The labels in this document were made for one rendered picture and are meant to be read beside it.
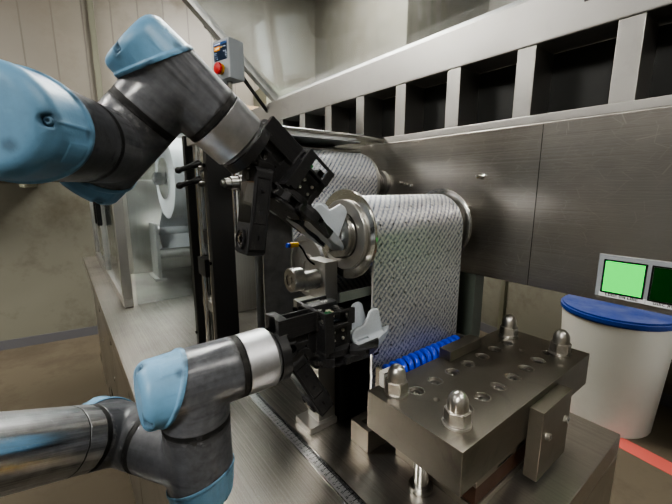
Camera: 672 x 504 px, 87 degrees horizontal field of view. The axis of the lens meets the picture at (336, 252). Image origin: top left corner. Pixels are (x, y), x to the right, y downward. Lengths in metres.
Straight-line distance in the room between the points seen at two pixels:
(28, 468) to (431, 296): 0.58
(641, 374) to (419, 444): 2.01
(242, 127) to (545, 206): 0.55
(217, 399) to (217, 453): 0.07
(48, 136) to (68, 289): 3.59
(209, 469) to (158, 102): 0.39
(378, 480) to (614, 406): 2.01
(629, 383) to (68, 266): 4.05
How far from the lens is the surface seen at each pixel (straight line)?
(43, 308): 3.94
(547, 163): 0.75
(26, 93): 0.30
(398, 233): 0.58
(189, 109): 0.43
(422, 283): 0.65
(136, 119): 0.43
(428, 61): 0.94
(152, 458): 0.51
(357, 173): 0.84
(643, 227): 0.71
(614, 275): 0.72
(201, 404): 0.43
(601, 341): 2.37
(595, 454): 0.79
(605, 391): 2.48
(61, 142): 0.30
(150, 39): 0.43
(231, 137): 0.44
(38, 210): 3.80
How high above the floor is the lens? 1.33
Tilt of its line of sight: 10 degrees down
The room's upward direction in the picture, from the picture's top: straight up
